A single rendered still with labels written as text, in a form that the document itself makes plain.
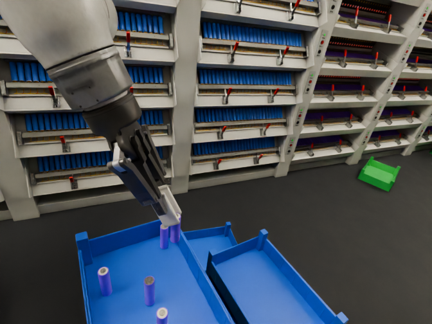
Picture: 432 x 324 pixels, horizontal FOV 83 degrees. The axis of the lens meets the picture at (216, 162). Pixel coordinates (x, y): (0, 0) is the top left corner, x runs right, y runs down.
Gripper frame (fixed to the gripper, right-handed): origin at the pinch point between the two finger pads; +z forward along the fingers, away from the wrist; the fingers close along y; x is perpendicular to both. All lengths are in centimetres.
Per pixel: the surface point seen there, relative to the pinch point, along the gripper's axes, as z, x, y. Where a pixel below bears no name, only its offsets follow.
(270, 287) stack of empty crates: 41.3, 11.8, -7.2
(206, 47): -15, 10, -80
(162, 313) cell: 9.9, -2.3, 13.2
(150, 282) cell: 8.6, -5.1, 8.4
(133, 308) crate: 13.3, -10.5, 9.4
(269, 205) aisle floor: 71, 17, -72
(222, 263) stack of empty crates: 35.6, -0.4, -13.4
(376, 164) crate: 108, 104, -129
